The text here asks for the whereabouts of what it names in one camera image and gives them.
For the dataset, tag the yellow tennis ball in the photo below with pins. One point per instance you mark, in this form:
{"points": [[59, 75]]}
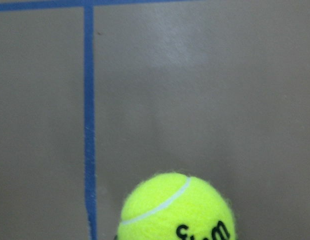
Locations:
{"points": [[174, 206]]}

